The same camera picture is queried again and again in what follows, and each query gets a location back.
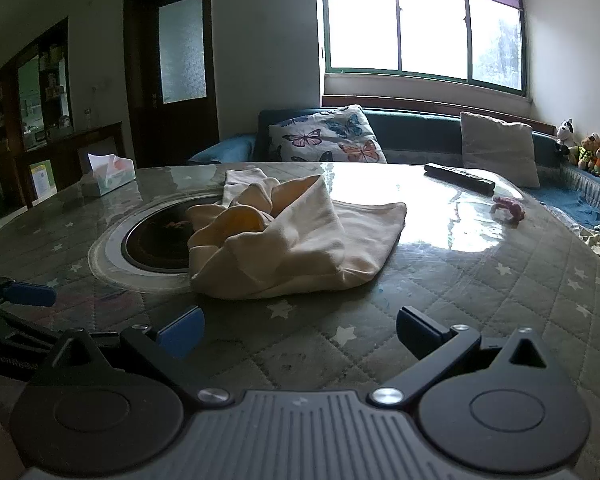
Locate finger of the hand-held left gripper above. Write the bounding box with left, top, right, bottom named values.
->
left=0, top=270, right=57, bottom=308

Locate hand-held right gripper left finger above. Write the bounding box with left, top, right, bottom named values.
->
left=45, top=306, right=231, bottom=408

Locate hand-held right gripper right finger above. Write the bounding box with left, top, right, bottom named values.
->
left=370, top=306, right=557, bottom=406

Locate cream cloth garment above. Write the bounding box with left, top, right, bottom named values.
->
left=186, top=169, right=408, bottom=300

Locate round black inset cooktop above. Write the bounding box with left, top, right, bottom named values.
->
left=87, top=192, right=231, bottom=294

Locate tissue box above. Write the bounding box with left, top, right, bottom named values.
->
left=80, top=152, right=137, bottom=197

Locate dark wooden sideboard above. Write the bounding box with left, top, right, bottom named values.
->
left=14, top=121, right=126, bottom=207

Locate small pink toy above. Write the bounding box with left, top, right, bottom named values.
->
left=492, top=196, right=526, bottom=226

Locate black remote control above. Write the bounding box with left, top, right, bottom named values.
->
left=424, top=162, right=496, bottom=196

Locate dark wooden shelf cabinet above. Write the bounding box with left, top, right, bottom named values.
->
left=0, top=16, right=74, bottom=211

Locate light blue sofa blanket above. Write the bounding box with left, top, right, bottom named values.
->
left=187, top=135, right=257, bottom=164

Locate dark teal sofa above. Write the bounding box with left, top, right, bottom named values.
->
left=187, top=107, right=600, bottom=241

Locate blue patterned sofa cover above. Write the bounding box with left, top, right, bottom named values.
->
left=532, top=162, right=600, bottom=233

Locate plain grey pillow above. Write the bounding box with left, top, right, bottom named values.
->
left=460, top=111, right=541, bottom=189

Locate dark wooden door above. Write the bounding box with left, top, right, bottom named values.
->
left=124, top=0, right=220, bottom=168

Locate butterfly print pillow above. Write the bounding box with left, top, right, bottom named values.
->
left=268, top=105, right=388, bottom=164

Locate wooden window ledge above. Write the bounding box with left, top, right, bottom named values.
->
left=321, top=94, right=556, bottom=133

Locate black and white cow plush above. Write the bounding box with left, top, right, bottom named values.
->
left=553, top=119, right=577, bottom=157

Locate green framed window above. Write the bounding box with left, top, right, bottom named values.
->
left=320, top=0, right=528, bottom=96

